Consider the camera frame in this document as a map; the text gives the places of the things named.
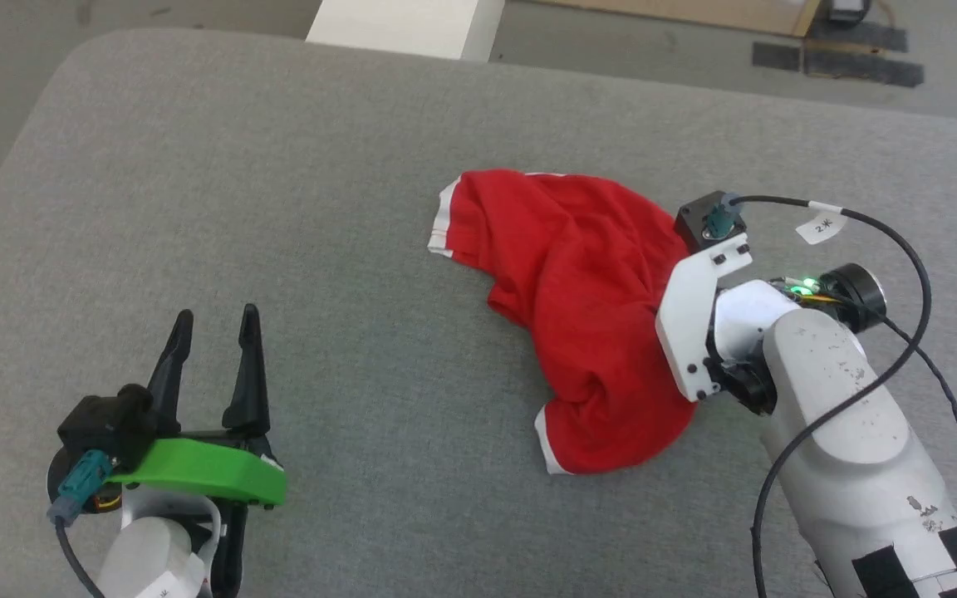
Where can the grey metal stand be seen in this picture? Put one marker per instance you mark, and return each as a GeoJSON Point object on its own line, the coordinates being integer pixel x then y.
{"type": "Point", "coordinates": [848, 10]}

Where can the red garment with white trim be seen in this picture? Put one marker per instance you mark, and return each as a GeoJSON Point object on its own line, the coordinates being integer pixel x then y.
{"type": "Point", "coordinates": [578, 274]}

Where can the long black floor mat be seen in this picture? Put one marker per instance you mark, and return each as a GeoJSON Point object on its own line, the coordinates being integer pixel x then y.
{"type": "Point", "coordinates": [861, 68]}
{"type": "Point", "coordinates": [856, 37]}

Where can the white box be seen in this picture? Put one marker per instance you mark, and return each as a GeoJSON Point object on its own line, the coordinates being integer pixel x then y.
{"type": "Point", "coordinates": [404, 25]}

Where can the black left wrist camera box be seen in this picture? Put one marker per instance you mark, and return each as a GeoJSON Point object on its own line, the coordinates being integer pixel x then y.
{"type": "Point", "coordinates": [105, 423]}

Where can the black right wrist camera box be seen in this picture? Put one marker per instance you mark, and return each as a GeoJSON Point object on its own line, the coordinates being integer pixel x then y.
{"type": "Point", "coordinates": [697, 220]}

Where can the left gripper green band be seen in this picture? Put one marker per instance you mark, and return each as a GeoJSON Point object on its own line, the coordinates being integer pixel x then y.
{"type": "Point", "coordinates": [204, 469]}

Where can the lemon-patterned partition panel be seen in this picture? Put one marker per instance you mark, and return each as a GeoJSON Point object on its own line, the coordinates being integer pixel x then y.
{"type": "Point", "coordinates": [694, 12]}

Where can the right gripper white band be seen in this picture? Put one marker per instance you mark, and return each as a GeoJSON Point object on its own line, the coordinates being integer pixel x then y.
{"type": "Point", "coordinates": [690, 320]}

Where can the short black floor mat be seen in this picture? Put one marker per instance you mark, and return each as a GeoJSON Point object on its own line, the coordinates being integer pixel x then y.
{"type": "Point", "coordinates": [776, 56]}

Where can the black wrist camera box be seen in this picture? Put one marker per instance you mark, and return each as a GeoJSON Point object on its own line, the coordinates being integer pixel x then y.
{"type": "Point", "coordinates": [697, 220]}
{"type": "Point", "coordinates": [105, 423]}

